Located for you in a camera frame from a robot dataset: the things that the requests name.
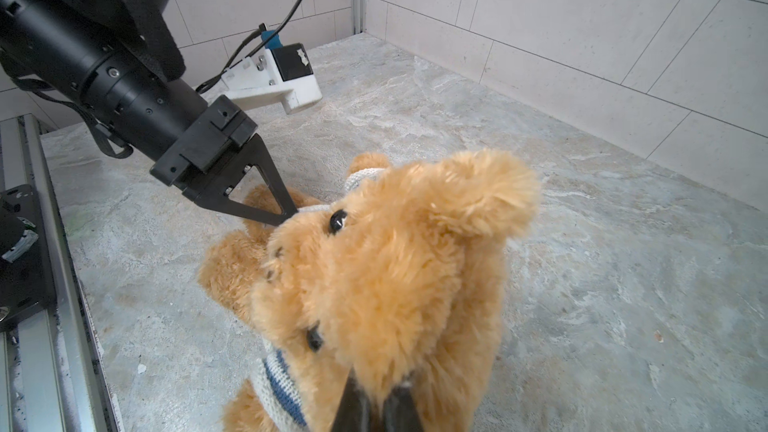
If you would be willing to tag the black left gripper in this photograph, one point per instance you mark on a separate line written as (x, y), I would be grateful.
(210, 150)

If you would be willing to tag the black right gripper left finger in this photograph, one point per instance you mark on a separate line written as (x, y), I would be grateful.
(356, 412)

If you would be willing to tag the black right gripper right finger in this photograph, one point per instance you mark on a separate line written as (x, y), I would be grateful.
(400, 413)

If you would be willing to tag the blue white striped knit sweater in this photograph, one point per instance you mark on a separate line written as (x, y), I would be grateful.
(274, 382)

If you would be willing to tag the tan plush teddy bear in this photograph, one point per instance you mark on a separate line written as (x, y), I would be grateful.
(409, 292)

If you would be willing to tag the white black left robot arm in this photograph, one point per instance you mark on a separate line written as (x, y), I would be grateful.
(140, 27)

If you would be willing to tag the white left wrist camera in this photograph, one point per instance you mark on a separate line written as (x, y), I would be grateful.
(282, 75)

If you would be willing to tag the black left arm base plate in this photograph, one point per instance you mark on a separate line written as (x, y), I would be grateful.
(27, 284)

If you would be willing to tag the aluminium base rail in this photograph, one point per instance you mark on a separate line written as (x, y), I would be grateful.
(51, 373)

